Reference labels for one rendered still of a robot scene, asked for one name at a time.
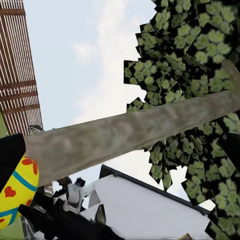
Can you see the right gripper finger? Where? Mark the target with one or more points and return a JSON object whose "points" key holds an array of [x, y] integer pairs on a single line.
{"points": [[41, 221], [44, 201]]}

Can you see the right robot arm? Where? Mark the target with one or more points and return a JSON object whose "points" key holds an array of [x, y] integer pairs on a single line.
{"points": [[62, 219]]}

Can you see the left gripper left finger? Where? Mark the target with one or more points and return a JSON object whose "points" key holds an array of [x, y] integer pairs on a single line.
{"points": [[12, 149]]}

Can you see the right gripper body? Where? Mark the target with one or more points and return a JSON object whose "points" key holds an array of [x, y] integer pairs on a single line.
{"points": [[67, 225]]}

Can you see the tree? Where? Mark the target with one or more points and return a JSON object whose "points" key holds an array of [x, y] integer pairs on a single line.
{"points": [[189, 66]]}

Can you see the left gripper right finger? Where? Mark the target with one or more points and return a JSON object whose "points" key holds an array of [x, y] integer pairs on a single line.
{"points": [[232, 149]]}

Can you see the easter egg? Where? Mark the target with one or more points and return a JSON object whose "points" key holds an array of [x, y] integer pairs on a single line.
{"points": [[20, 189]]}

